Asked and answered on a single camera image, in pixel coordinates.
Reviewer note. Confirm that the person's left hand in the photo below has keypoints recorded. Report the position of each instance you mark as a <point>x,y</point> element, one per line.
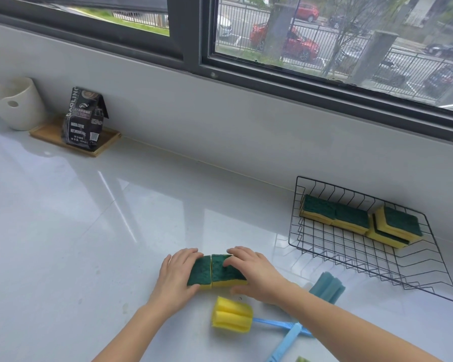
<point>171,278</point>

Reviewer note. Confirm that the person's right hand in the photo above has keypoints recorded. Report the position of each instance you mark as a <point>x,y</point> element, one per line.
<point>264,277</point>

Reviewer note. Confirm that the person's right thumb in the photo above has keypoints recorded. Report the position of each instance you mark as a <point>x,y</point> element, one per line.
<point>243,290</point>

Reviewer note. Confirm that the person's left fingers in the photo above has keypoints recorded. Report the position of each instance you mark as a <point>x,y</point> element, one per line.
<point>187,255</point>

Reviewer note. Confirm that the green yellow scrub sponge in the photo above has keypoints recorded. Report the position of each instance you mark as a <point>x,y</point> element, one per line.
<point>400,222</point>
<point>226,275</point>
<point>351,219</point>
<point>319,209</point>
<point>385,237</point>
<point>201,273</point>

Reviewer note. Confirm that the person's right forearm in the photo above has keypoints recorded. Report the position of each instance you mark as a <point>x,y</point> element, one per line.
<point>355,333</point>

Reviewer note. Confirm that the person's left forearm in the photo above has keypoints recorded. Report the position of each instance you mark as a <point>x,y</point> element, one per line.
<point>130,333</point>

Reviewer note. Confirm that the yellow sponge bottle brush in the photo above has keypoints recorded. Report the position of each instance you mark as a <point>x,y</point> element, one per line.
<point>230,314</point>

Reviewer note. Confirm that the blue sponge bottle brush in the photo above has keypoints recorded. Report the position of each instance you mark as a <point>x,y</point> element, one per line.
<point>327,288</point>

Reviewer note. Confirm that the green sponge piece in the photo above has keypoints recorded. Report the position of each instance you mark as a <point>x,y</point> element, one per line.
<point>302,359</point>

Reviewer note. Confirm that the wooden tray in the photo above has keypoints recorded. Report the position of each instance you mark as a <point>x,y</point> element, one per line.
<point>105,141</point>

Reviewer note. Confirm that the black coffee bag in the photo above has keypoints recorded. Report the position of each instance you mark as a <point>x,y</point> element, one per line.
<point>83,122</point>

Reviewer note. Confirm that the white plastic container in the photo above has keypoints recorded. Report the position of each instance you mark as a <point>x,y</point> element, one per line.
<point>20,105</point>

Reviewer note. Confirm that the white car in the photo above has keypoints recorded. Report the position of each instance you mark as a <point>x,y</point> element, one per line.
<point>223,26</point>

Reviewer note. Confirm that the large red car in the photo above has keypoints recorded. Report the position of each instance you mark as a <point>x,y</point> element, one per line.
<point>300,45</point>

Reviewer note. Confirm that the tree trunk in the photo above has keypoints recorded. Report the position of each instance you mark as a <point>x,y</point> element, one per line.
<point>279,26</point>

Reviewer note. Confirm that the grey concrete pillar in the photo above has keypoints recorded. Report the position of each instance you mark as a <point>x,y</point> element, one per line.
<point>372,58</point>

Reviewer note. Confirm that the black metal fence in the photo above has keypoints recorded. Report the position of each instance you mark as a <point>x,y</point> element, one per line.
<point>400,67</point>

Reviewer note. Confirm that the small red car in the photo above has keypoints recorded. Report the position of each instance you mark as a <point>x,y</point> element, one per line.
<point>307,11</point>

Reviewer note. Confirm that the dark parked car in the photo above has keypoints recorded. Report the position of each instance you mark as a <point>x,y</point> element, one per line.
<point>439,81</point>

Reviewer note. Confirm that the black car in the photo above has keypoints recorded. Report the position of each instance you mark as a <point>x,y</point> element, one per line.
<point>451,50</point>

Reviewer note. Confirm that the dark grey window frame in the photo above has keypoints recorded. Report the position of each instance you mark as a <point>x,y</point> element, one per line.
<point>190,33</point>

